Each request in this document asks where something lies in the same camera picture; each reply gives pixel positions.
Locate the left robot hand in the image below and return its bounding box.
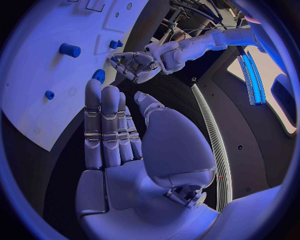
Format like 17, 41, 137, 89
108, 51, 164, 85

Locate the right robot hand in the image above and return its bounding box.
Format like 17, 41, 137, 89
75, 78, 221, 240

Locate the white task board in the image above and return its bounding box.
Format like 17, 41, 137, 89
0, 0, 152, 152

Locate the blue plug block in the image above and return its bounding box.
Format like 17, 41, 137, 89
108, 39, 124, 50

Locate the blue gear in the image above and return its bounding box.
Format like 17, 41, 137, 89
91, 68, 107, 85

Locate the blue short cylinder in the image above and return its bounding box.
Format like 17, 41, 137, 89
58, 42, 82, 58

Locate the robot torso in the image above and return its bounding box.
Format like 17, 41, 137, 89
130, 44, 299, 214

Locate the glowing light bar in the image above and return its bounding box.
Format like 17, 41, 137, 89
236, 50, 268, 106

